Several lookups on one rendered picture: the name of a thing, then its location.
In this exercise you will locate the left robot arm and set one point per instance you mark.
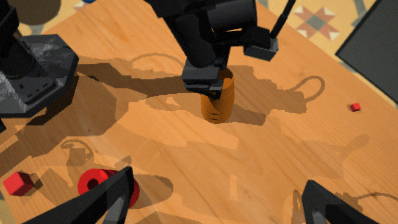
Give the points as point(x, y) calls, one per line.
point(190, 27)

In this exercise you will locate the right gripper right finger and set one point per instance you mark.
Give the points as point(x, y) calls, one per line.
point(320, 204)

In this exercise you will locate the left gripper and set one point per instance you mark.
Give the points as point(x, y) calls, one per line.
point(204, 59)

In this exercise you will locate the orange cup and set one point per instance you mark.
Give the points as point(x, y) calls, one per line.
point(226, 100)
point(216, 116)
point(215, 121)

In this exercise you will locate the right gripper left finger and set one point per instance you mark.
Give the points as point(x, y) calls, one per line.
point(112, 195)

